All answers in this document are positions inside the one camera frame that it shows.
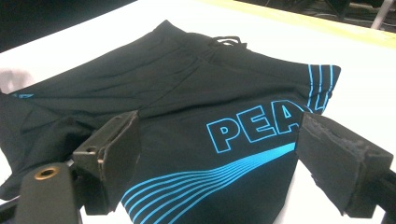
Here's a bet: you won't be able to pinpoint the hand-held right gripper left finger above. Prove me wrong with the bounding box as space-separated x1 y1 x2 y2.
72 110 142 217

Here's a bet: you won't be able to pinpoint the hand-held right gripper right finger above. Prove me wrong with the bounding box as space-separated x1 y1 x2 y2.
294 111 394 219

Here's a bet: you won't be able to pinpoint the black shorts with blue print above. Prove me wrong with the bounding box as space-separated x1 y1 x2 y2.
0 20 342 224

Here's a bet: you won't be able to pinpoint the metal stand leg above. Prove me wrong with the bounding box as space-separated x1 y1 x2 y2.
369 0 396 31

